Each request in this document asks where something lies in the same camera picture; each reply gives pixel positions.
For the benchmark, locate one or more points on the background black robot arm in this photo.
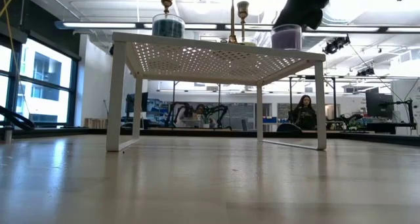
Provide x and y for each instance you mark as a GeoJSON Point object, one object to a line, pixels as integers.
{"type": "Point", "coordinates": [180, 112]}
{"type": "Point", "coordinates": [218, 110]}

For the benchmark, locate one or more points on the white perforated metal shelf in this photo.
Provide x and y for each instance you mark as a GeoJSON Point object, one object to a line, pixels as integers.
{"type": "Point", "coordinates": [213, 47]}

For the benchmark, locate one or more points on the black metal stand frame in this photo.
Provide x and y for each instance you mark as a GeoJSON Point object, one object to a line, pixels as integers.
{"type": "Point", "coordinates": [334, 86]}

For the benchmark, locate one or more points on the black office chair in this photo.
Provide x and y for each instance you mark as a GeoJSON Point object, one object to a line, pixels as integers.
{"type": "Point", "coordinates": [288, 127]}

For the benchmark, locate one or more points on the black track light cluster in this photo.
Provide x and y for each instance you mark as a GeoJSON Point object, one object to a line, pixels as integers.
{"type": "Point", "coordinates": [336, 45]}

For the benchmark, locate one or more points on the large glass window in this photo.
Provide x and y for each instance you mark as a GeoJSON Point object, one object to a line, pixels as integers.
{"type": "Point", "coordinates": [46, 69]}

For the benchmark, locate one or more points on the black computer monitor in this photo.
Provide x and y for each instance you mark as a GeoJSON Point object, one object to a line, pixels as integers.
{"type": "Point", "coordinates": [379, 104]}

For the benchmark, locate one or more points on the round white ceiling lamp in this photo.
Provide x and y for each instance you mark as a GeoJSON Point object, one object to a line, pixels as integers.
{"type": "Point", "coordinates": [201, 6]}

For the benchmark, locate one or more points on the black metal table frame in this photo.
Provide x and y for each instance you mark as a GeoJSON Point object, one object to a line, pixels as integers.
{"type": "Point", "coordinates": [197, 132]}

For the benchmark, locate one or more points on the person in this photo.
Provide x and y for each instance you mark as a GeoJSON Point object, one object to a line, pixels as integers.
{"type": "Point", "coordinates": [305, 114]}
{"type": "Point", "coordinates": [200, 112]}

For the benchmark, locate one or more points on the purple glass jar candle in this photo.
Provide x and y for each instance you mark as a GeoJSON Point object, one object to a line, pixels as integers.
{"type": "Point", "coordinates": [286, 38]}

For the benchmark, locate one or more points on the small grey metal post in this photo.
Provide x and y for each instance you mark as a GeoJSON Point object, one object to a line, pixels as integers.
{"type": "Point", "coordinates": [7, 135]}

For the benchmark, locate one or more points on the blue background box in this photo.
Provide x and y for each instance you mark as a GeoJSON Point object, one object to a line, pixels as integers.
{"type": "Point", "coordinates": [267, 120]}

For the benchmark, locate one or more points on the wooden block stack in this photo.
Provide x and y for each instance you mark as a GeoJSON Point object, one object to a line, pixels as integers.
{"type": "Point", "coordinates": [95, 123]}

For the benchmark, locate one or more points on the long ceiling light strip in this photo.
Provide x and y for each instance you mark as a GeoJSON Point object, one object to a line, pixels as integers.
{"type": "Point", "coordinates": [98, 25]}

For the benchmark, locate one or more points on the small black track light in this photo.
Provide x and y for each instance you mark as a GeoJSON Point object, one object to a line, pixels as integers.
{"type": "Point", "coordinates": [365, 72]}

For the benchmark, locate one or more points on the thick black curved tube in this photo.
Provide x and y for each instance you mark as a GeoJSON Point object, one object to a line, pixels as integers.
{"type": "Point", "coordinates": [16, 119]}

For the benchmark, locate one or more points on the dark background monitor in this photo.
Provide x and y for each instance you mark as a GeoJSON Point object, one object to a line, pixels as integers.
{"type": "Point", "coordinates": [145, 102]}

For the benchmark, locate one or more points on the blue glass jar candle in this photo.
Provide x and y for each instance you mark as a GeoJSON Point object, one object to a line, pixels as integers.
{"type": "Point", "coordinates": [168, 27]}

